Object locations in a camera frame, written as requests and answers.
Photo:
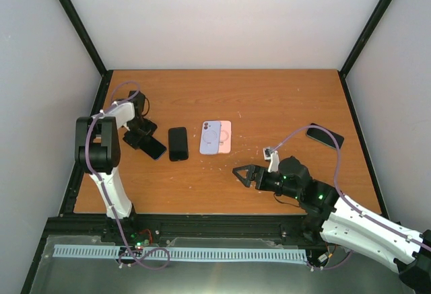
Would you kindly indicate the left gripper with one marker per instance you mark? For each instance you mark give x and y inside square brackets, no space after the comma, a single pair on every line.
[133,140]

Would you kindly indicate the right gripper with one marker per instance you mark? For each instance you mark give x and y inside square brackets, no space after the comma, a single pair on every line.
[260,183]

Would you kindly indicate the blue-edged phone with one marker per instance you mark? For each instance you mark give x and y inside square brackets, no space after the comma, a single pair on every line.
[152,147]

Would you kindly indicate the black phone case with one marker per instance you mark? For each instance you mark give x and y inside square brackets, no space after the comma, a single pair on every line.
[178,144]

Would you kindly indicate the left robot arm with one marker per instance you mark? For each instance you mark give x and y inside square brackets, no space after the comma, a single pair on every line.
[98,150]

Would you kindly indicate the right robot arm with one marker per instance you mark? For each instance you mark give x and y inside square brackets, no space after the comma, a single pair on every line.
[335,218]

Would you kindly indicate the pink phone case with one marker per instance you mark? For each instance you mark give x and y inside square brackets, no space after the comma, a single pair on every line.
[225,137]

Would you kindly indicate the purple phone case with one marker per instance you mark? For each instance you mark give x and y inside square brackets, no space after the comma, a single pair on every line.
[210,137]

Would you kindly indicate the green-edged phone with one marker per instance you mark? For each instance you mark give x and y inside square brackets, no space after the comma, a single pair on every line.
[314,132]

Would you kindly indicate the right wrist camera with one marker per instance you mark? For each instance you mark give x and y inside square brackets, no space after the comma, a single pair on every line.
[272,157]

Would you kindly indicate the black aluminium frame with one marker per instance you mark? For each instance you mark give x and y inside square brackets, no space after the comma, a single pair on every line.
[67,222]

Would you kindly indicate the light blue cable duct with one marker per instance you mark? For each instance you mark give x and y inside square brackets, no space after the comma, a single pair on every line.
[186,254]

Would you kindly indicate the metal base plate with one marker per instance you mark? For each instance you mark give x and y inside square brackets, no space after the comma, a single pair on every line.
[85,275]

